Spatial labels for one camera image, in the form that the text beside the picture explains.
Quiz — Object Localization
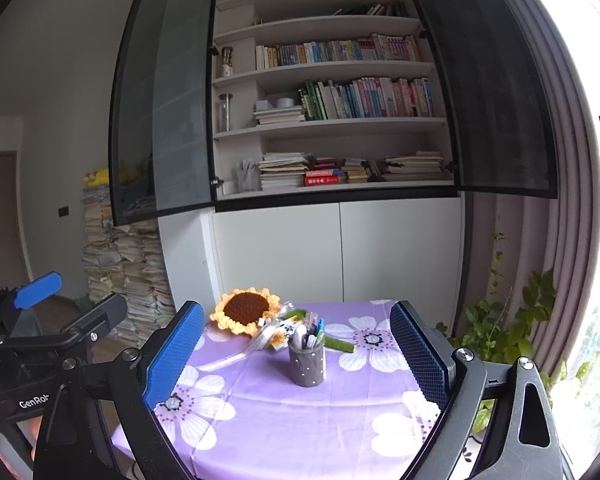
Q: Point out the purple floral tablecloth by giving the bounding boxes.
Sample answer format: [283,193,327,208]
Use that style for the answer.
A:
[110,299,456,480]

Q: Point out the glass cabinet door right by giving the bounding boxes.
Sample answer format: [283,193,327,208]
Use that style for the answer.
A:
[415,0,550,198]

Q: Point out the crocheted sunflower with green stem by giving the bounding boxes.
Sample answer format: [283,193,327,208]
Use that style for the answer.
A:
[210,287,356,353]

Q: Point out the red books on shelf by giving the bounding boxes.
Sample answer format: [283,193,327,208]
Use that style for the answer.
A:
[303,168,347,186]

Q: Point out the glass cabinet door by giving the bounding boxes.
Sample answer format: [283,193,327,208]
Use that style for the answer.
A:
[108,0,215,226]
[415,0,550,198]

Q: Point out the white ribbon bow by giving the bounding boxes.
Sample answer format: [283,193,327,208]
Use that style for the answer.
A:
[197,301,294,372]

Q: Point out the white sunflower greeting card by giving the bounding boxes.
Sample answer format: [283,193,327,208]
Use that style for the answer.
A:
[268,310,306,350]

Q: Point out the pink curtain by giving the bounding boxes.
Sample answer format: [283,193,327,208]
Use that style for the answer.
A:
[471,0,600,376]

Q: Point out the stack of papers and books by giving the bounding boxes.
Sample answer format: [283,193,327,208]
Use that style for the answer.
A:
[82,168,175,346]

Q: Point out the pink checked bunny pen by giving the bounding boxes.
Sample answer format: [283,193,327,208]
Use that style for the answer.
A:
[308,311,320,335]

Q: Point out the grey perforated pen holder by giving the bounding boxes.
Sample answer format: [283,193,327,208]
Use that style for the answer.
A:
[288,341,326,388]

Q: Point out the green leafy plant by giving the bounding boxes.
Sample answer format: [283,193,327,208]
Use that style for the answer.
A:
[436,231,594,436]

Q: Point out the white bookshelf cabinet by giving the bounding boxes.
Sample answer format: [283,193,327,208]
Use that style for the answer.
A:
[159,0,465,323]

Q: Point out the blue pen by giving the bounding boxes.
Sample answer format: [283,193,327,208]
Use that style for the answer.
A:
[315,318,325,342]

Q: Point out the white correction tape dispenser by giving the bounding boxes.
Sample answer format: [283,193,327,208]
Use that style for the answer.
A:
[291,323,306,350]

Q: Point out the glass cabinet door left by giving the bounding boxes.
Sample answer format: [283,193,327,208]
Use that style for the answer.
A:
[108,0,215,226]

